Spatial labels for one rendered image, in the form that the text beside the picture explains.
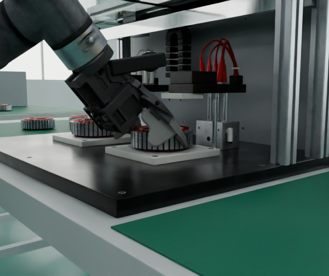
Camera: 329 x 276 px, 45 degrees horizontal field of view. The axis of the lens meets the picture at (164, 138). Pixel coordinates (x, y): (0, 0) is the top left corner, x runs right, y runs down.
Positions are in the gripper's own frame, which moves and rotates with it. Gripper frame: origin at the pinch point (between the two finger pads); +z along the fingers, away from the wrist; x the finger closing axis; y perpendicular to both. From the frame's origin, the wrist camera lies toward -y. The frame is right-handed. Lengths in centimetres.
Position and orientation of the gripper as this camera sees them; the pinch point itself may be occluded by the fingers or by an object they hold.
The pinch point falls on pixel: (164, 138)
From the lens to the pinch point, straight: 71.9
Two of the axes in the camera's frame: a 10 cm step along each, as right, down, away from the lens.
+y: -5.9, 7.1, -3.8
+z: 5.1, 7.0, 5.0
